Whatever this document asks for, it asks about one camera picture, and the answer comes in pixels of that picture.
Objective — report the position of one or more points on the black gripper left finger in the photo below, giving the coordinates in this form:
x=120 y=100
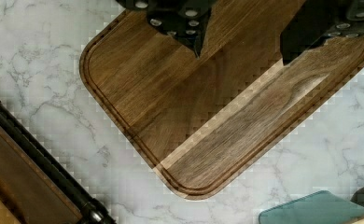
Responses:
x=184 y=20

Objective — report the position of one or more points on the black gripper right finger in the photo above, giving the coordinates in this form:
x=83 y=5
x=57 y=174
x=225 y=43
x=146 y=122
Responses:
x=319 y=20

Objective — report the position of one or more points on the dark wooden cutting board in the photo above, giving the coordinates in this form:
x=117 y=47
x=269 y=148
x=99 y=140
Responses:
x=199 y=121

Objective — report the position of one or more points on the teal translucent lid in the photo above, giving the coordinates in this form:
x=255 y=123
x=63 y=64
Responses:
x=321 y=207

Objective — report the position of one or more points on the dark metal drawer handle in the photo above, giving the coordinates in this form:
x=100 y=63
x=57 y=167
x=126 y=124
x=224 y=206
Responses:
x=92 y=211

